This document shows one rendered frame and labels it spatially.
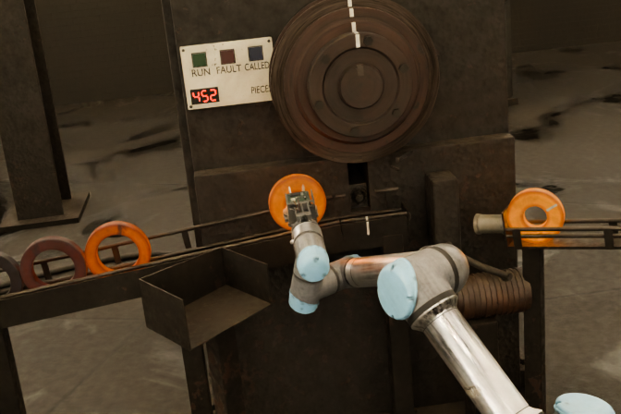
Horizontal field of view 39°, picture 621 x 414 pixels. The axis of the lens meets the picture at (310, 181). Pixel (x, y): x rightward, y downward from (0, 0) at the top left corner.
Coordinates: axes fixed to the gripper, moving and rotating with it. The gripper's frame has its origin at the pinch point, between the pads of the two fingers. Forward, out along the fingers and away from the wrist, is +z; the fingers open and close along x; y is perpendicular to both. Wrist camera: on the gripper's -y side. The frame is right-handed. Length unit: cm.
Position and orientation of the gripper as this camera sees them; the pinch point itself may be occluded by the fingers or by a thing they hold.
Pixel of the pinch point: (296, 196)
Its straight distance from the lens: 234.0
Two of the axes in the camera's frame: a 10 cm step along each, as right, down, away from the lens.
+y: -0.9, -8.3, -5.4
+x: -9.9, 1.5, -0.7
